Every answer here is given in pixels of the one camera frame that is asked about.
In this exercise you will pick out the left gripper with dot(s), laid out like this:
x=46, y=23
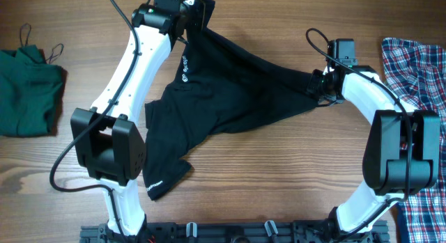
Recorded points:
x=195, y=24

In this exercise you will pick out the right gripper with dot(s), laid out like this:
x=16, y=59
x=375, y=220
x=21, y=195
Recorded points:
x=312, y=87

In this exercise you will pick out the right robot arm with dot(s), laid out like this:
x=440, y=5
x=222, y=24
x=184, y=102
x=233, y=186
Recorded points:
x=401, y=155

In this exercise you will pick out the red blue plaid shirt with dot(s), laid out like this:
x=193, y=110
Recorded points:
x=416, y=73

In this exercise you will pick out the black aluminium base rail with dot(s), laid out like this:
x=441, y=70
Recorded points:
x=270, y=231

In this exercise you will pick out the green drawstring bag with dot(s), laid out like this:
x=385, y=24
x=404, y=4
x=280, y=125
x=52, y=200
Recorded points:
x=31, y=87

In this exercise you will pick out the black polo shirt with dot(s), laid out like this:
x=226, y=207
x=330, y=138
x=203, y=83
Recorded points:
x=219, y=87

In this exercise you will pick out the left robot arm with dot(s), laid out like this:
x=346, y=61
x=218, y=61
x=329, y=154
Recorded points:
x=107, y=141

